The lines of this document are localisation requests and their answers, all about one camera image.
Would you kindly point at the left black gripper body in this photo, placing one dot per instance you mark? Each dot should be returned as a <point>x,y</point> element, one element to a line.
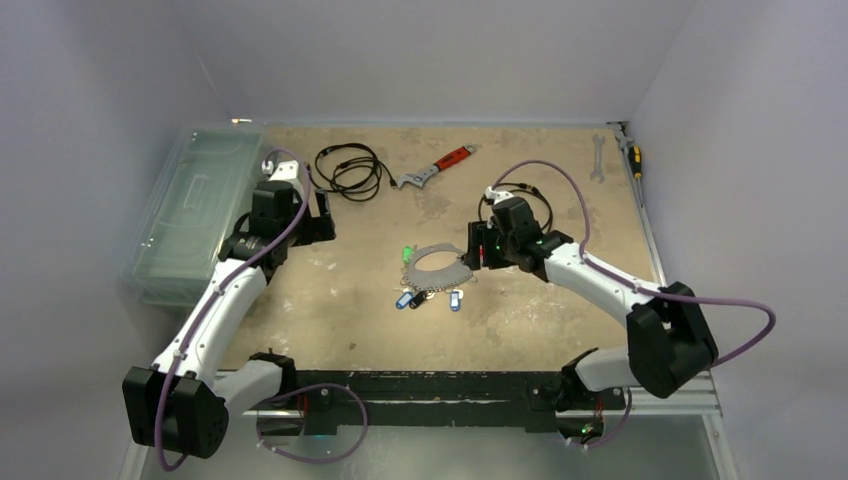
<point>307,229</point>

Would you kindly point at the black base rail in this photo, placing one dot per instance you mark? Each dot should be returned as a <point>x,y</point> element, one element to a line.
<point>534,401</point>

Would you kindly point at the clear plastic storage box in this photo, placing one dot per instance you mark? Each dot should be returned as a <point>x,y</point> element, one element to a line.
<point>205,185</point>

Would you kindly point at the yellow black screwdriver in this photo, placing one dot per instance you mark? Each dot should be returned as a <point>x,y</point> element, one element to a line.
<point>632,154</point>

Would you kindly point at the aluminium frame rail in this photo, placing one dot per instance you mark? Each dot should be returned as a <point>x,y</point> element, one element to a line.
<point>697,397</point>

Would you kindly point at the large metal key ring plate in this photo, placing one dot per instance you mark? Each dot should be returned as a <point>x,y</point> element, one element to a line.
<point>452,275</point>

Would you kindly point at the black key tag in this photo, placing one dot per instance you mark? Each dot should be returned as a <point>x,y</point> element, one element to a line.
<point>418,299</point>

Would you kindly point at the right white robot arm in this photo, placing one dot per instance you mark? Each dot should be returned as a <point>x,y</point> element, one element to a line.
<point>668,341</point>

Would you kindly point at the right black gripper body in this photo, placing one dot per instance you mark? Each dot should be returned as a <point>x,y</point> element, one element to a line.
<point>477,248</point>

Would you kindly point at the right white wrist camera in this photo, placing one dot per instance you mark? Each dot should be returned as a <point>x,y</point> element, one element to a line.
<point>492,196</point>

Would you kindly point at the silver open-end wrench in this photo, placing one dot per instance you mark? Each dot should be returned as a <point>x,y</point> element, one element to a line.
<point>597,173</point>

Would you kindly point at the blue key tag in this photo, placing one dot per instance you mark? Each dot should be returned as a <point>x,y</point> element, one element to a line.
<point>404,300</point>
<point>455,300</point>

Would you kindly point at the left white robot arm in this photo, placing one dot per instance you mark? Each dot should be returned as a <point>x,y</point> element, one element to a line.
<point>177,406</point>

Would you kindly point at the red handled adjustable wrench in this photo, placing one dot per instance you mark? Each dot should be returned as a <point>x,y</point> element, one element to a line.
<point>419,179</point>

